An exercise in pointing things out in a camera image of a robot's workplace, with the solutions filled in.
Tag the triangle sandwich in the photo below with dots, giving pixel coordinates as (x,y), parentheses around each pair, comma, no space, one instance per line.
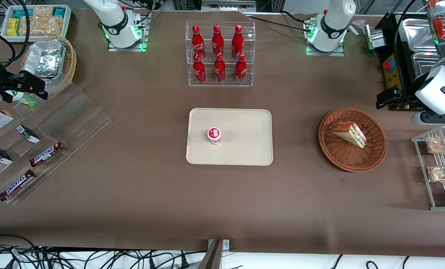
(351,133)

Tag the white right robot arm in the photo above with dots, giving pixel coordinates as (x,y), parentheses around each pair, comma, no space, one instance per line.
(114,20)

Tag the light wicker basket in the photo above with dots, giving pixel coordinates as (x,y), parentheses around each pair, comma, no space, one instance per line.
(70,63)

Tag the round brown wicker basket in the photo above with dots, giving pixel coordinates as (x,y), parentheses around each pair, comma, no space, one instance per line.
(342,155)

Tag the beige plastic tray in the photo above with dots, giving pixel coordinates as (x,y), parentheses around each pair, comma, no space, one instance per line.
(241,142)

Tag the green label drink bottle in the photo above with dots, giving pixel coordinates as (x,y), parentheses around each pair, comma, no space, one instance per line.
(22,99)

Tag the yellow emergency stop box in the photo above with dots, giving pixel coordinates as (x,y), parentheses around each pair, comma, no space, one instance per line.
(393,76)

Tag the silver foil container stack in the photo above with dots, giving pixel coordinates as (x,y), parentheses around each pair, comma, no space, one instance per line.
(45,58)

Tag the steel gastronorm pan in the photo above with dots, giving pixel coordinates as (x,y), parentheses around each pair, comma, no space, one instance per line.
(418,35)
(424,63)

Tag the small black white box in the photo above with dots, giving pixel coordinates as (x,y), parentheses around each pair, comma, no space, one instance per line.
(28,133)
(0,155)

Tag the clear acrylic display stand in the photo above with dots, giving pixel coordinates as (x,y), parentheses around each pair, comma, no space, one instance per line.
(76,119)

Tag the yellow snack pack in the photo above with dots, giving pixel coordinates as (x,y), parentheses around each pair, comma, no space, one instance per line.
(14,27)

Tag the clear bagged brown snack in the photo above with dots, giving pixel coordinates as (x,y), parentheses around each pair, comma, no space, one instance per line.
(441,174)
(442,145)

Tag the black food warmer cabinet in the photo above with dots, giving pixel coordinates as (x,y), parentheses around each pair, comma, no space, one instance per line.
(392,41)

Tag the clear bagged crackers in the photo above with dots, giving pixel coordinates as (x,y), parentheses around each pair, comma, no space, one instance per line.
(43,24)

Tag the Snickers chocolate bar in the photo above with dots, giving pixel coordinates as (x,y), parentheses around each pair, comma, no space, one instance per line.
(46,154)
(17,185)

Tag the silver metal box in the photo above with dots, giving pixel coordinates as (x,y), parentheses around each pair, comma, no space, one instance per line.
(375,37)

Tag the teal snack pack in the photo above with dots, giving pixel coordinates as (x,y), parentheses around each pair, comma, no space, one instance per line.
(59,12)
(22,14)

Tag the red candy on stick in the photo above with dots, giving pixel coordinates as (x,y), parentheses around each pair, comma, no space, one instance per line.
(438,28)

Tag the white plastic snack bin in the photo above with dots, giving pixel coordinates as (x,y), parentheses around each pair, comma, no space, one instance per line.
(67,22)

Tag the red cola bottle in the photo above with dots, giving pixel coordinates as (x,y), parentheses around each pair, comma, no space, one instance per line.
(240,71)
(217,41)
(237,42)
(197,43)
(219,70)
(198,71)

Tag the clear acrylic bottle rack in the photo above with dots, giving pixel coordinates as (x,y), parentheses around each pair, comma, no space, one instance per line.
(228,80)

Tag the red white yogurt cup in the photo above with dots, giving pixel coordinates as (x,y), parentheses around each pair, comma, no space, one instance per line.
(214,135)

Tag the brown table mat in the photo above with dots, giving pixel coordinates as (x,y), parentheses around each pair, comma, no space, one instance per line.
(222,205)

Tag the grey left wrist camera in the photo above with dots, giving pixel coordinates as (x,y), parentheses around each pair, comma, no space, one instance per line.
(435,118)

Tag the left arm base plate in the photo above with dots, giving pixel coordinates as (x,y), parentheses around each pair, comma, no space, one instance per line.
(312,50)

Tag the grey metal camera bracket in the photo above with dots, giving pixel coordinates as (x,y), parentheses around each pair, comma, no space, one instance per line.
(215,254)

